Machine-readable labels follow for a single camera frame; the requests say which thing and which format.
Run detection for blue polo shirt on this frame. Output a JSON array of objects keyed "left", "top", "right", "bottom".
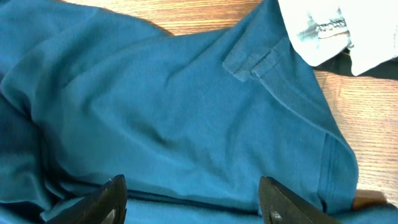
[{"left": 1, "top": 0, "right": 397, "bottom": 223}]

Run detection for light blue folded jeans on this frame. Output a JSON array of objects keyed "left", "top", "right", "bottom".
[{"left": 278, "top": 0, "right": 397, "bottom": 80}]

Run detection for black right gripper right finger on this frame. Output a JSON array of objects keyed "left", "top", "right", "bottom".
[{"left": 258, "top": 176, "right": 340, "bottom": 224}]

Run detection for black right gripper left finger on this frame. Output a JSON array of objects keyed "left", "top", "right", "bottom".
[{"left": 46, "top": 175, "right": 127, "bottom": 224}]

